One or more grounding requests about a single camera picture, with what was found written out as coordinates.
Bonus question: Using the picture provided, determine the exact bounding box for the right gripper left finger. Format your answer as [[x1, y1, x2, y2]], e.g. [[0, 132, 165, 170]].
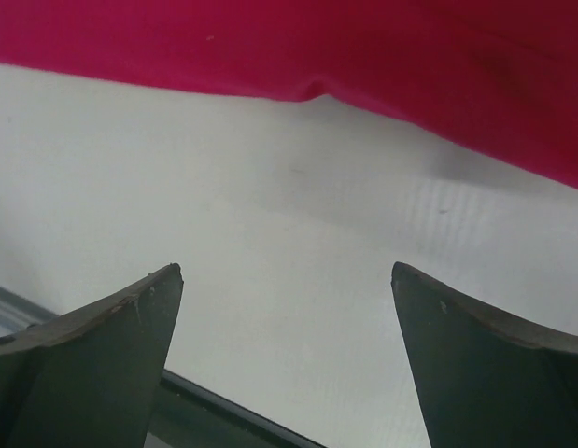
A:
[[0, 263, 183, 447]]

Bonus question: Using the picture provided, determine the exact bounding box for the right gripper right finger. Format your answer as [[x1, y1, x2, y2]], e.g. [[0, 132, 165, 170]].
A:
[[391, 262, 578, 447]]

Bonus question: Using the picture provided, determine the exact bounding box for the magenta pink t shirt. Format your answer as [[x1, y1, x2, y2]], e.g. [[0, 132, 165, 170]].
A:
[[0, 0, 578, 189]]

